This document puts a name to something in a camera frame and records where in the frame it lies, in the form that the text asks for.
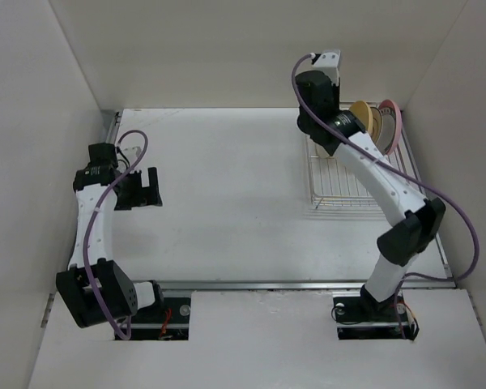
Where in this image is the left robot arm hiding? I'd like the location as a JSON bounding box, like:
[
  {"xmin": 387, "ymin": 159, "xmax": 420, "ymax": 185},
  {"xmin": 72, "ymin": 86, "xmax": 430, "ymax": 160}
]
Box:
[{"xmin": 56, "ymin": 143, "xmax": 165, "ymax": 328}]

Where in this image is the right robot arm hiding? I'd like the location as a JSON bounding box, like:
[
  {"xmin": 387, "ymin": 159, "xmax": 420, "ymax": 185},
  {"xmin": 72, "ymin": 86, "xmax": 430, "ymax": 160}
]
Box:
[{"xmin": 292, "ymin": 71, "xmax": 446, "ymax": 319}]

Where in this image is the yellow wooden plate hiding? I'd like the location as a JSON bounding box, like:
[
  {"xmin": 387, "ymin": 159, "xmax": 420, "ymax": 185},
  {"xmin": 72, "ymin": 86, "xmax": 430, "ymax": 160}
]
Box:
[{"xmin": 349, "ymin": 100, "xmax": 373, "ymax": 135}]

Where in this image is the white patterned plate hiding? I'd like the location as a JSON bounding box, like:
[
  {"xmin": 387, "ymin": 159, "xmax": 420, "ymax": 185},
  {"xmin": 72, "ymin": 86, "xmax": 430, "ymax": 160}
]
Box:
[{"xmin": 369, "ymin": 107, "xmax": 383, "ymax": 144}]

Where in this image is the pink rimmed plate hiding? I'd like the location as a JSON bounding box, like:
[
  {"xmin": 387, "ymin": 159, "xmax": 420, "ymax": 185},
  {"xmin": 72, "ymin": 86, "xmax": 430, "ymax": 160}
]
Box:
[{"xmin": 376, "ymin": 99, "xmax": 403, "ymax": 155}]

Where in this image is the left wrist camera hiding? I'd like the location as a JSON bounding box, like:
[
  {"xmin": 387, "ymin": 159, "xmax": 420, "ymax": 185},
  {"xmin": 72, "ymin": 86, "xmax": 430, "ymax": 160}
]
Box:
[{"xmin": 121, "ymin": 146, "xmax": 142, "ymax": 158}]

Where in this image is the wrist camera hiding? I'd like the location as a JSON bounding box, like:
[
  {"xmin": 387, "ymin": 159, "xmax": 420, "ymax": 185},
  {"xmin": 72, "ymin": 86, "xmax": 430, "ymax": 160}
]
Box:
[
  {"xmin": 312, "ymin": 49, "xmax": 341, "ymax": 86},
  {"xmin": 121, "ymin": 146, "xmax": 142, "ymax": 158}
]

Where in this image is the wire dish rack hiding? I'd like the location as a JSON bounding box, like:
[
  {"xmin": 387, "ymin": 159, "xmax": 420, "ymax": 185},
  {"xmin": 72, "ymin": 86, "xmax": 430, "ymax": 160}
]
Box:
[{"xmin": 305, "ymin": 99, "xmax": 417, "ymax": 217}]

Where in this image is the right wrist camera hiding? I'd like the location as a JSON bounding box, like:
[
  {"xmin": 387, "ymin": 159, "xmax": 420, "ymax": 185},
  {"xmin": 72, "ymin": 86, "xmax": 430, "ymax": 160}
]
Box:
[{"xmin": 312, "ymin": 49, "xmax": 341, "ymax": 86}]

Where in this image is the front aluminium rail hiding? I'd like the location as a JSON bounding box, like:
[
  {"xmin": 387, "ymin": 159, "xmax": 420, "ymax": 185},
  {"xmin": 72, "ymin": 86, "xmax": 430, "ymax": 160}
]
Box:
[{"xmin": 66, "ymin": 278, "xmax": 457, "ymax": 292}]

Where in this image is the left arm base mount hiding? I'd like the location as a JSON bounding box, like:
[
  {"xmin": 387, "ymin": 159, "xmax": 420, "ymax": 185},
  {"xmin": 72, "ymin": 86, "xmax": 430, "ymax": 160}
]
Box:
[{"xmin": 130, "ymin": 297, "xmax": 191, "ymax": 341}]

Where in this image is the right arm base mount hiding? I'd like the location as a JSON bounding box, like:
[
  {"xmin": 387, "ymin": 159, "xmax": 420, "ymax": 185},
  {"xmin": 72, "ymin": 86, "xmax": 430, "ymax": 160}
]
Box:
[{"xmin": 330, "ymin": 295, "xmax": 420, "ymax": 341}]

